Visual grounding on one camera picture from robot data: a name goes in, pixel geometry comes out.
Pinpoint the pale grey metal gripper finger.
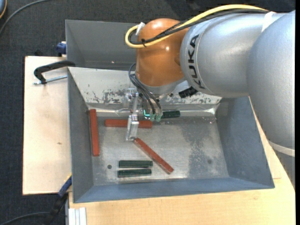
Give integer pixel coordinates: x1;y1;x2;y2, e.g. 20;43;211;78
126;115;140;142

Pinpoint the red-brown flat block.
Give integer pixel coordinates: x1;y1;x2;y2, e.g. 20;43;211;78
89;109;101;157
133;137;175;175
104;119;153;129

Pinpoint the dark green flat block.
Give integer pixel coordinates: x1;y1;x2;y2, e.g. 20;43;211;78
117;168;152;178
118;160;154;169
161;110;181;120

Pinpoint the grey metal bin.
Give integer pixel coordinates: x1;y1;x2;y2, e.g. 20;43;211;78
65;19;275;203

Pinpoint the pale wood board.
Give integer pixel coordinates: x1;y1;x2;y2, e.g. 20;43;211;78
22;56;73;196

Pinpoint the black cylinder on white bracket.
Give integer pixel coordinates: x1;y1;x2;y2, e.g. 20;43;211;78
169;85;199;100

